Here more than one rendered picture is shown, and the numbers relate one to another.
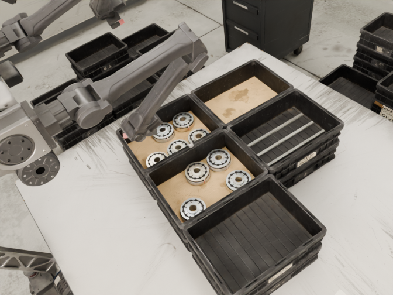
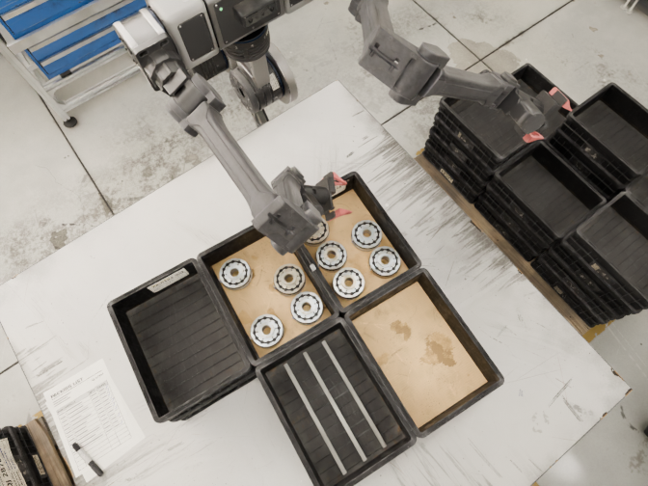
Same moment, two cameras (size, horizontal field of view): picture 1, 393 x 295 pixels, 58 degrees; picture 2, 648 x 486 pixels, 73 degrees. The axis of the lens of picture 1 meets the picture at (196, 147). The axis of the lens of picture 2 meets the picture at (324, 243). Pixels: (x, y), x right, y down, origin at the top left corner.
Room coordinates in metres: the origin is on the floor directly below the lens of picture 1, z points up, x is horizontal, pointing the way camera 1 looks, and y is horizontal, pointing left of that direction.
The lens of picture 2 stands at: (0.99, -0.40, 2.23)
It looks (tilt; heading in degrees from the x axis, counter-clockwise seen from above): 69 degrees down; 86
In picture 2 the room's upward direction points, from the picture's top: 3 degrees counter-clockwise
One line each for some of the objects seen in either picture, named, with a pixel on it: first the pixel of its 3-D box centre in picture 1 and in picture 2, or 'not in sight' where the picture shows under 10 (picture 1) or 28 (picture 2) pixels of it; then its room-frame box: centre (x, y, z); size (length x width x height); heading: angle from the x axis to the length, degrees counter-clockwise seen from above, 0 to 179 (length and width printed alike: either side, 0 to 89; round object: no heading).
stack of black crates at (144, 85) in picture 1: (132, 102); (533, 203); (2.07, 0.40, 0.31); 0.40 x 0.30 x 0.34; 119
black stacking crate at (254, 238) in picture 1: (252, 237); (183, 337); (0.56, -0.13, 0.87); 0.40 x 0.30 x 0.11; 114
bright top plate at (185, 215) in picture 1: (193, 209); (234, 273); (0.73, 0.06, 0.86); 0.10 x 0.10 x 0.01
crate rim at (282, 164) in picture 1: (283, 127); (333, 403); (0.99, -0.38, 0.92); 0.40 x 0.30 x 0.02; 114
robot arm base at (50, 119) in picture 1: (51, 119); (167, 71); (0.71, 0.35, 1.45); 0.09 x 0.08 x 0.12; 29
